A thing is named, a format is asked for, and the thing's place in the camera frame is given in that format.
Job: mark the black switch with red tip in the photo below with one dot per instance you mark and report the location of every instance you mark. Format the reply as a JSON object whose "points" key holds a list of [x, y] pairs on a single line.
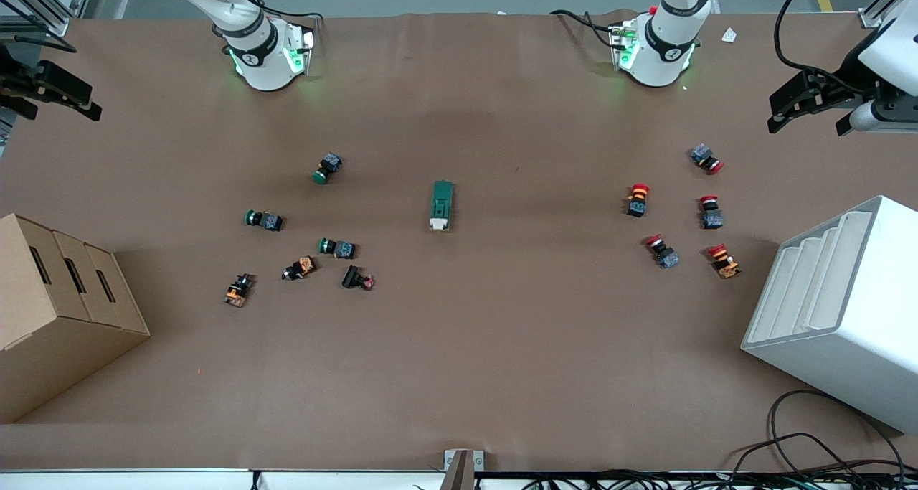
{"points": [[351, 277]]}

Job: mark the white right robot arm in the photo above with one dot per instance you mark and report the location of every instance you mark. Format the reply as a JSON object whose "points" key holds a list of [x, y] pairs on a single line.
{"points": [[258, 67]]}

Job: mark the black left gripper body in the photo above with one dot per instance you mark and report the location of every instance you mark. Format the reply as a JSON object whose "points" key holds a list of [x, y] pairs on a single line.
{"points": [[849, 72]]}

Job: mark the red emergency stop button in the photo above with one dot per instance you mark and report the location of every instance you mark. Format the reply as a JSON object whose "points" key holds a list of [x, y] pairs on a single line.
{"points": [[667, 257], [703, 154], [711, 219], [637, 204]]}

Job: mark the red button with orange block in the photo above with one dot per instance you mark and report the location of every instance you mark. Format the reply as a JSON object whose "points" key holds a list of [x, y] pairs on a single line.
{"points": [[726, 266]]}

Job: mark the white plastic bin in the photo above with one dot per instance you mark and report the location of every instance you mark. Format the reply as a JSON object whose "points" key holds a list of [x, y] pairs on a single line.
{"points": [[860, 318]]}

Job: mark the grey metal camera bracket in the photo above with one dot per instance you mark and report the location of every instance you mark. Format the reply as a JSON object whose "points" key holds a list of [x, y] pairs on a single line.
{"points": [[459, 472]]}

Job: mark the white paper scrap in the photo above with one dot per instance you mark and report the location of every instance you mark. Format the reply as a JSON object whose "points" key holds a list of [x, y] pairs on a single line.
{"points": [[729, 36]]}

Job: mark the orange black selector switch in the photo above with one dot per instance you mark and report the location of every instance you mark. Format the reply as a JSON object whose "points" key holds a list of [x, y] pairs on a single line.
{"points": [[305, 265], [237, 293]]}

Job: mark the brown cardboard box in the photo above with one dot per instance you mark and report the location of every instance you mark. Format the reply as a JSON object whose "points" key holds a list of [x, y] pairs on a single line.
{"points": [[43, 332]]}

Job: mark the aluminium frame post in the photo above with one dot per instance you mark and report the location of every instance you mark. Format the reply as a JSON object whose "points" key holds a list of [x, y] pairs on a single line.
{"points": [[871, 18], [57, 25]]}

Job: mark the green push button switch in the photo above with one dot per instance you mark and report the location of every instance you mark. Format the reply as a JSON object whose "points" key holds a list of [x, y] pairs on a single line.
{"points": [[344, 249], [271, 222], [330, 163]]}

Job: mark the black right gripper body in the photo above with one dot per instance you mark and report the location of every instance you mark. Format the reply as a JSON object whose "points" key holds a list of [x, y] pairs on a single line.
{"points": [[16, 82]]}

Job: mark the green load switch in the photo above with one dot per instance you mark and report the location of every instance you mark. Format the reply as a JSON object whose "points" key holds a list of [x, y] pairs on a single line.
{"points": [[441, 203]]}

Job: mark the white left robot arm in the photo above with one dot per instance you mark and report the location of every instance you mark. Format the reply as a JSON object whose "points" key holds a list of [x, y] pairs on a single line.
{"points": [[667, 45]]}

